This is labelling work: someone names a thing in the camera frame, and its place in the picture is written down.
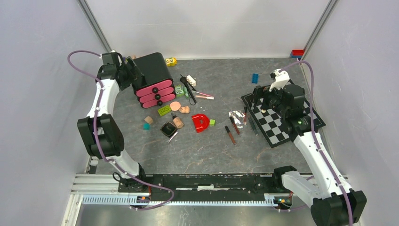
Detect black white chessboard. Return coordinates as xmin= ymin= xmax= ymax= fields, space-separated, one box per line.
xmin=241 ymin=81 xmax=326 ymax=148

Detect blue lego brick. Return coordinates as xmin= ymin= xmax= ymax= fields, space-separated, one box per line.
xmin=251 ymin=73 xmax=259 ymax=84

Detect dark eyeliner pencil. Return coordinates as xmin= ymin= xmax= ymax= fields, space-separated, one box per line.
xmin=247 ymin=116 xmax=259 ymax=136

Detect red D-shaped toy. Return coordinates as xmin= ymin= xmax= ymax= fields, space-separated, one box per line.
xmin=192 ymin=113 xmax=210 ymax=133

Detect green number blocks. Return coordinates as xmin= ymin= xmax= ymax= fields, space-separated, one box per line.
xmin=175 ymin=84 xmax=185 ymax=97

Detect round peach powder puff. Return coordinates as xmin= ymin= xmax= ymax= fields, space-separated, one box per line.
xmin=169 ymin=101 xmax=181 ymax=111

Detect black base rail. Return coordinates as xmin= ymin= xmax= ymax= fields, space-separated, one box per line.
xmin=118 ymin=173 xmax=286 ymax=202

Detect teal cube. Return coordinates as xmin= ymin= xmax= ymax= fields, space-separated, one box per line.
xmin=143 ymin=123 xmax=151 ymax=130

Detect wooden cube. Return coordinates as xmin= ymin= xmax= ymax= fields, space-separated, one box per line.
xmin=144 ymin=116 xmax=154 ymax=125

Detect black makeup brush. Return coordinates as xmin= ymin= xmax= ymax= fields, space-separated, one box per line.
xmin=180 ymin=75 xmax=197 ymax=105

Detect beige makeup sponge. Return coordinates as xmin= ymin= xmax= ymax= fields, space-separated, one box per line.
xmin=179 ymin=106 xmax=191 ymax=114

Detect silver tweezers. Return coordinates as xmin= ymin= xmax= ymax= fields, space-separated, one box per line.
xmin=167 ymin=131 xmax=178 ymax=143

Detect black pink drawer organizer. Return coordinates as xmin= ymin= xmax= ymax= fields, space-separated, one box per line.
xmin=132 ymin=52 xmax=176 ymax=109

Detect yellow toy block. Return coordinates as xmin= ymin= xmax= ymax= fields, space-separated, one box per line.
xmin=165 ymin=57 xmax=177 ymax=67

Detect pink white lip gloss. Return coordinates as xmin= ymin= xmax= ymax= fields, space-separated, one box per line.
xmin=194 ymin=91 xmax=215 ymax=100

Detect black compact case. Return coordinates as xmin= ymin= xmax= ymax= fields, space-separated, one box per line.
xmin=160 ymin=121 xmax=178 ymax=137

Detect red blue corner blocks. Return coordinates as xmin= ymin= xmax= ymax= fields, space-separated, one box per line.
xmin=290 ymin=49 xmax=304 ymax=59

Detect clear plastic wrapper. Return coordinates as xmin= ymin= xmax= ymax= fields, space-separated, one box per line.
xmin=229 ymin=110 xmax=247 ymax=129

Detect foundation bottle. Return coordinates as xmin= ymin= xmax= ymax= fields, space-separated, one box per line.
xmin=171 ymin=113 xmax=184 ymax=129

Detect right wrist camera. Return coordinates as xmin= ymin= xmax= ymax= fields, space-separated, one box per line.
xmin=269 ymin=69 xmax=290 ymax=92

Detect brown lip gloss tube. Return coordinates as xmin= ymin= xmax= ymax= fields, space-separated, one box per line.
xmin=224 ymin=126 xmax=236 ymax=145

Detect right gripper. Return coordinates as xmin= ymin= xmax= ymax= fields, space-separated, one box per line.
xmin=245 ymin=81 xmax=289 ymax=117

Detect white lego brick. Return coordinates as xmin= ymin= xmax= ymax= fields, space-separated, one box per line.
xmin=186 ymin=75 xmax=197 ymax=87

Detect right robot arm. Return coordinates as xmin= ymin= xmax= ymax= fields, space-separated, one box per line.
xmin=253 ymin=84 xmax=367 ymax=226

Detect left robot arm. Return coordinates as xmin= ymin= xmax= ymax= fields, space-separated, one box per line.
xmin=77 ymin=51 xmax=148 ymax=192

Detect green lego brick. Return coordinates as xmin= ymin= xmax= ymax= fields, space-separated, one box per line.
xmin=157 ymin=105 xmax=172 ymax=116

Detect red lipstick tube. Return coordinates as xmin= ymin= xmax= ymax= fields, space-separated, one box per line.
xmin=229 ymin=116 xmax=241 ymax=135

